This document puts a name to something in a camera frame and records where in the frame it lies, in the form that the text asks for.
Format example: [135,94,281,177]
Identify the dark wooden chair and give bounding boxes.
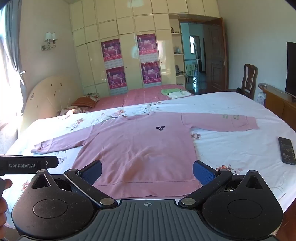
[237,64,258,100]

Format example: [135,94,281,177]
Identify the purple wall poster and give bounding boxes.
[106,66,128,96]
[101,38,123,69]
[136,34,159,63]
[141,61,162,88]

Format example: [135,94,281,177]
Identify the dark wooden door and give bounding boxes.
[203,18,228,92]

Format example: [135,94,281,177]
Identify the cream wardrobe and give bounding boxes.
[69,0,188,97]

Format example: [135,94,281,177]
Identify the pink sweater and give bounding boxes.
[31,112,259,200]

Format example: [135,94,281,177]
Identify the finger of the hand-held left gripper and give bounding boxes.
[45,156,59,168]

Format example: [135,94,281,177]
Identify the brown striped pillow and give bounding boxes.
[72,94,100,108]

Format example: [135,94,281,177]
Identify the pink checked bed cover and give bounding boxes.
[89,84,195,112]

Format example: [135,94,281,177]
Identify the cream corner shelves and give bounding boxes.
[170,19,187,85]

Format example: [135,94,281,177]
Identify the black smartphone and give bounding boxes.
[278,137,296,166]

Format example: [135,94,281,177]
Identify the person's left hand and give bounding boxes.
[0,179,13,228]

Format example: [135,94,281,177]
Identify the cream headboard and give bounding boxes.
[23,75,85,120]

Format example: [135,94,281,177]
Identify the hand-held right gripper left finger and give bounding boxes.
[22,160,118,208]

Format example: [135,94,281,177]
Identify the twin shade wall lamp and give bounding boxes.
[41,32,58,51]

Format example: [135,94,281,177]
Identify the green folded cloth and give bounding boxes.
[161,88,183,95]

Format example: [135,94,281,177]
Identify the white folded cloth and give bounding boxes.
[167,91,192,100]

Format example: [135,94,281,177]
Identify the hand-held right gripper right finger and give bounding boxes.
[178,160,273,208]

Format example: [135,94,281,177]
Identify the black television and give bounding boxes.
[285,41,296,103]

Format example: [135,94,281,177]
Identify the grey curtain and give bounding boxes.
[3,0,27,99]

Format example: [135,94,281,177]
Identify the floral pillow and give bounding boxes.
[57,105,90,117]

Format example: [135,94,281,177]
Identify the wooden cabinet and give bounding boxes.
[258,83,296,127]

